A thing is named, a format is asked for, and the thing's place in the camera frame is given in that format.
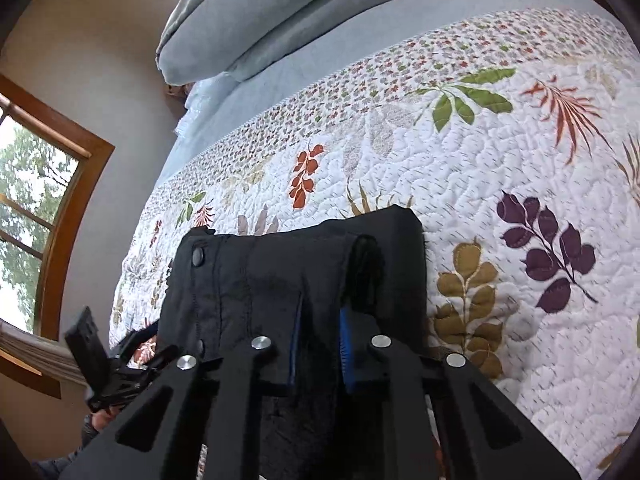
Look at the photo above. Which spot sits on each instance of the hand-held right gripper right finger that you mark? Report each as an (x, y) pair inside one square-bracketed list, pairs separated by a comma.
[(395, 410)]

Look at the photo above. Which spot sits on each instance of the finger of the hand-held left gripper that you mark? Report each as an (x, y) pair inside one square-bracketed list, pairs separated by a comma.
[(135, 340)]

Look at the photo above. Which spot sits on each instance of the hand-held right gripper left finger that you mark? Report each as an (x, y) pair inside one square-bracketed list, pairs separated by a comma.
[(235, 410)]

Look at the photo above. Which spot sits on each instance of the black pants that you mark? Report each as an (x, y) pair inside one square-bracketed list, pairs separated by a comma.
[(300, 260)]

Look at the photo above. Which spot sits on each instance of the person's left forearm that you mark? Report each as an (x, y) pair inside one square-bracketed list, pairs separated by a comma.
[(100, 422)]

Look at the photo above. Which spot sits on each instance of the beige striped cloth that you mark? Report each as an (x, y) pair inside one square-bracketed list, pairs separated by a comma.
[(40, 352)]

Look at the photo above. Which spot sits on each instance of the wooden framed window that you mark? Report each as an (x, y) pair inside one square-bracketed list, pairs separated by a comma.
[(55, 210)]

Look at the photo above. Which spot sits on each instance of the floral quilted bedspread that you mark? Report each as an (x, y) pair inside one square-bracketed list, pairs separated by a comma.
[(500, 160)]

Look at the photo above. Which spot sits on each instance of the stack of light blue pillows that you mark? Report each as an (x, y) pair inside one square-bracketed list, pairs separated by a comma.
[(225, 15)]

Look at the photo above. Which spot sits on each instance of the light blue pillow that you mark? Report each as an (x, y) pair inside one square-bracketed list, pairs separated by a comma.
[(320, 20)]

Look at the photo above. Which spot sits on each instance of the wooden bed with headboard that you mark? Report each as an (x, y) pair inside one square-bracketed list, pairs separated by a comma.
[(350, 35)]

